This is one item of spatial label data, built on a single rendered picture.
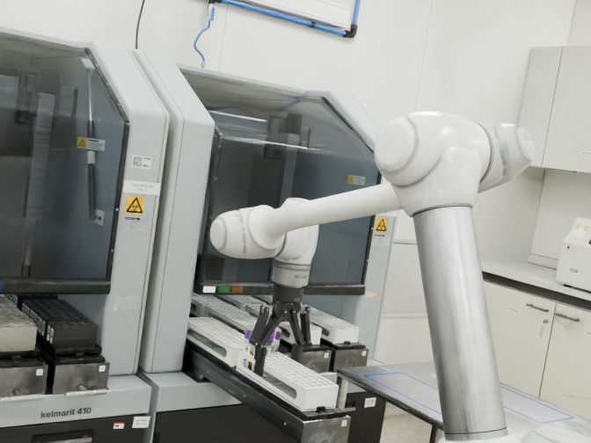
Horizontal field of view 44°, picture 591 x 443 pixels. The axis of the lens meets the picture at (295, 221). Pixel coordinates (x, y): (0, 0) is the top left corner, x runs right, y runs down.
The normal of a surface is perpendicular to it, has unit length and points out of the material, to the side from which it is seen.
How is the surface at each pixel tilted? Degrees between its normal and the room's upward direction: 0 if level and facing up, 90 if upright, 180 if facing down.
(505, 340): 90
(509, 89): 90
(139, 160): 90
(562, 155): 90
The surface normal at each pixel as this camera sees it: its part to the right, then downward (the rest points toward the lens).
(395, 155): -0.78, -0.20
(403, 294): 0.58, 0.16
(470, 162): 0.66, -0.12
